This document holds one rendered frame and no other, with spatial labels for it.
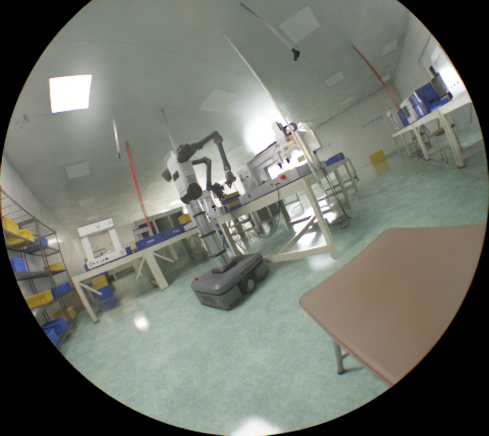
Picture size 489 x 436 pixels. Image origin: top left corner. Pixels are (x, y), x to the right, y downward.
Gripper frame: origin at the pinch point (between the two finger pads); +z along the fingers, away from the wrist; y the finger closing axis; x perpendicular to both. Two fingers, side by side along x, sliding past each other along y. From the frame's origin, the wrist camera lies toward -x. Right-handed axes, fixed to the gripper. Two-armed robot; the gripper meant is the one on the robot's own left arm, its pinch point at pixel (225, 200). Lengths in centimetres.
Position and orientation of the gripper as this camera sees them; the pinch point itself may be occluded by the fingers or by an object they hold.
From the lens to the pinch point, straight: 194.2
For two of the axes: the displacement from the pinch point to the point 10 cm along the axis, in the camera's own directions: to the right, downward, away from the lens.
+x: -3.9, 6.7, -6.4
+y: -6.0, 3.4, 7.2
